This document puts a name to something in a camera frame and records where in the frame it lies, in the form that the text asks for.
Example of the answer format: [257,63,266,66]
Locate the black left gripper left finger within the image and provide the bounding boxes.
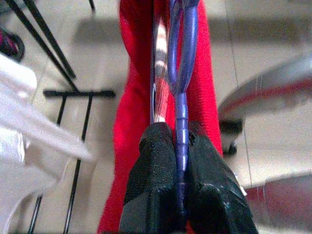
[118,123,182,234]

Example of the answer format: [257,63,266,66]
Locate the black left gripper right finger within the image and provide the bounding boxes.
[185,120,259,234]

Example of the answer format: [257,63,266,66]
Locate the red polo shirt plaid collar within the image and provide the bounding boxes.
[97,0,224,234]

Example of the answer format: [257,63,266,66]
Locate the purple plastic clothes hanger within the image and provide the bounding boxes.
[167,0,199,217]

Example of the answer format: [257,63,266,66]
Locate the white shirt with plaid trim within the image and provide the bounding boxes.
[0,53,95,234]

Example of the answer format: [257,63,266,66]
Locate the black and chrome clothes rack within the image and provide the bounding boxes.
[4,0,312,234]

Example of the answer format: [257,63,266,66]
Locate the black and pink object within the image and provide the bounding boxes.
[0,28,25,61]

